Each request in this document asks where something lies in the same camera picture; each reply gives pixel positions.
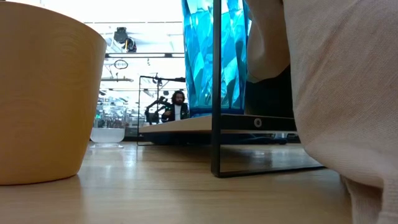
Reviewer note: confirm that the pale pink cloth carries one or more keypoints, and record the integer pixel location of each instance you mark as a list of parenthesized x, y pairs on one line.
[(342, 93)]

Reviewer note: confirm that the person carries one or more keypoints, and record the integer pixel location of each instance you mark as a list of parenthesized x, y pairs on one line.
[(177, 109)]

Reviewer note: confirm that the wooden shelf with black frame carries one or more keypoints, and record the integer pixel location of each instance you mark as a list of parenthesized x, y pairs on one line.
[(216, 93)]

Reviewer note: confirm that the black overhead camera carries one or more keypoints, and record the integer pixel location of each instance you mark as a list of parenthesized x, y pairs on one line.
[(121, 35)]

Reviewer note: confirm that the black background robot arm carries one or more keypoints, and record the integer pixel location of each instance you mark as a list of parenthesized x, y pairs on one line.
[(154, 112)]

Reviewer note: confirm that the clear drinking glass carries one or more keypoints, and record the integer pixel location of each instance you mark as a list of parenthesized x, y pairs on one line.
[(109, 135)]

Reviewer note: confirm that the orange plastic cup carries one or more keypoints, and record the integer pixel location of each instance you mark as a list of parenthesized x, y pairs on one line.
[(40, 93)]

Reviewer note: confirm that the teal faceted plastic tumbler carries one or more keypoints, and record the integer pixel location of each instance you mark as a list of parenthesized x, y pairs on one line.
[(202, 62)]

